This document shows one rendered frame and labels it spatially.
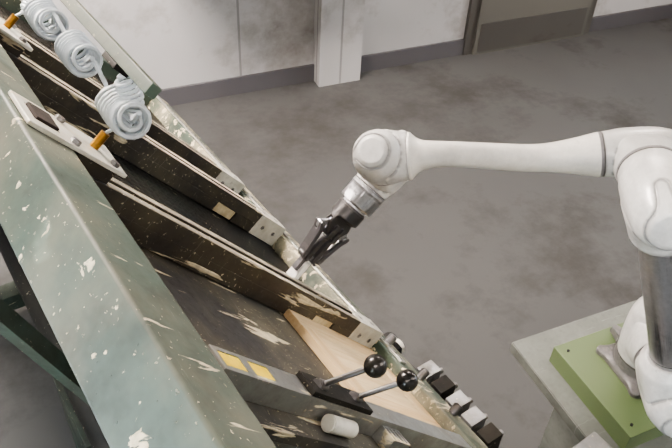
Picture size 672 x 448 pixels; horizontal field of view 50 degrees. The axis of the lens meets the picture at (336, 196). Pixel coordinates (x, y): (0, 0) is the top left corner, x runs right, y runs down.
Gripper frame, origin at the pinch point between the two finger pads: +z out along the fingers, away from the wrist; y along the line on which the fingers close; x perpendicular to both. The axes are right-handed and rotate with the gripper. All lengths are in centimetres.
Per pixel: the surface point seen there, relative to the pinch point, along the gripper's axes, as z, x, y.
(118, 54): -17, 4, 74
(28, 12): -8, -38, 69
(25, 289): 73, -83, -8
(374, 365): -6, 49, 33
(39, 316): 72, -69, -8
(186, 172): 3.3, -42.8, 8.4
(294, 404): 6, 46, 38
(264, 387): 5, 46, 47
